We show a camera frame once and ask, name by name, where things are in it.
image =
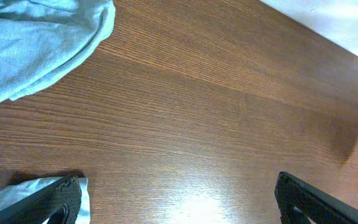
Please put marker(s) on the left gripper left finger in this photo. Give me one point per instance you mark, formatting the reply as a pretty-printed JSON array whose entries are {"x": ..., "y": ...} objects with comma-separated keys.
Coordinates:
[{"x": 59, "y": 202}]

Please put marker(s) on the grey t-shirt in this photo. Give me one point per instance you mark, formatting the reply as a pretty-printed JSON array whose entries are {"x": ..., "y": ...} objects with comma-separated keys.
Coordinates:
[{"x": 43, "y": 40}]

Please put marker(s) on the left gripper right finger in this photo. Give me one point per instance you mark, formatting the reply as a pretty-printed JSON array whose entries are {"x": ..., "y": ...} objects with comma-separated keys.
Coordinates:
[{"x": 300, "y": 202}]

